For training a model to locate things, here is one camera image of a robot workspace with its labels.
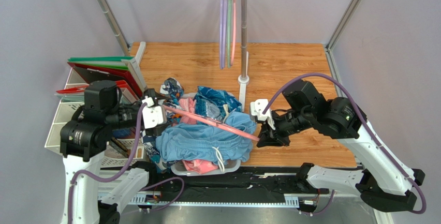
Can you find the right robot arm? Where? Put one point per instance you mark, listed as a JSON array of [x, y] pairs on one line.
[[384, 183]]

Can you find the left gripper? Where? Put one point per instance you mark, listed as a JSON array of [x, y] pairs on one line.
[[157, 96]]

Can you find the pink hanger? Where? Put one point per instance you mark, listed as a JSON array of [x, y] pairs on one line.
[[212, 122], [234, 29]]

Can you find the purple hanger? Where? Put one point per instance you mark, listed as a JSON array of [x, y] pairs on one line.
[[221, 36], [225, 21]]

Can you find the green folder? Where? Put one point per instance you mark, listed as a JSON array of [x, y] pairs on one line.
[[116, 62]]

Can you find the books in organizer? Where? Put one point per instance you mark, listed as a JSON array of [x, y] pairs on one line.
[[121, 144]]

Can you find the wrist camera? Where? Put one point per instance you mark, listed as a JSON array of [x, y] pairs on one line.
[[256, 109], [153, 114]]

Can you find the light blue shorts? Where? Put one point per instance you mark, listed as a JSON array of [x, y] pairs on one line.
[[189, 140]]

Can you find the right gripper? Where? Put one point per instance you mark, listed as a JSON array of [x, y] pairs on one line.
[[270, 136]]

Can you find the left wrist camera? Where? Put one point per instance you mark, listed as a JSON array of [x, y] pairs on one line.
[[153, 114]]

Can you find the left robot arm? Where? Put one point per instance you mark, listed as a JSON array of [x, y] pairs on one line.
[[90, 198]]

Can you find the colorful patterned shorts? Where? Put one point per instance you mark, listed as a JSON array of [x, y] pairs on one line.
[[173, 89]]

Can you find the dark blue patterned shorts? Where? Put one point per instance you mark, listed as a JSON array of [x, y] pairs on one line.
[[214, 103]]

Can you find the pink garment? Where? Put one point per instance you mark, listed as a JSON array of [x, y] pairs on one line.
[[188, 105]]

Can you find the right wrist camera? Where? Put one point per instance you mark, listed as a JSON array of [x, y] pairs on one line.
[[256, 109]]

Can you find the red folder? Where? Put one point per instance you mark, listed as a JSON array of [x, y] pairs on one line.
[[90, 73]]

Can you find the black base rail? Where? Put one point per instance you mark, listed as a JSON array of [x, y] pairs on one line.
[[245, 187]]

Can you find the white file organizer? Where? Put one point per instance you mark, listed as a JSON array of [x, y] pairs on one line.
[[72, 96]]

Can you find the white laundry basket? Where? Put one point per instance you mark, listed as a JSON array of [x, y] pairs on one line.
[[200, 167]]

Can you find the metal clothes rack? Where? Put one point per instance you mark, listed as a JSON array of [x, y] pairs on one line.
[[243, 78]]

